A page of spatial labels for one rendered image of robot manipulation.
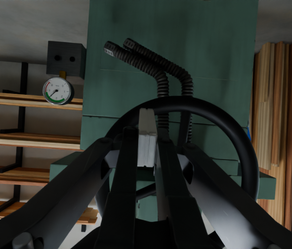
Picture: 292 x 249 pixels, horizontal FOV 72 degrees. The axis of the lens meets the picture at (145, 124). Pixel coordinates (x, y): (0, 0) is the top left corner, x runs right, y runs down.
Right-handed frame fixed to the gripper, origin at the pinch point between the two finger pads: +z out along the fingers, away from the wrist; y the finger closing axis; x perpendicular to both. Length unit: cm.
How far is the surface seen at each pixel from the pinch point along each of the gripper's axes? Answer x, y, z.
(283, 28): 28, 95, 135
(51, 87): -2.3, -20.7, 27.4
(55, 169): -23.2, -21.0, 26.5
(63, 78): -0.6, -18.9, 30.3
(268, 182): -23.1, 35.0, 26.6
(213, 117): -2.4, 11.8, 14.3
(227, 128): -4.0, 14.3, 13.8
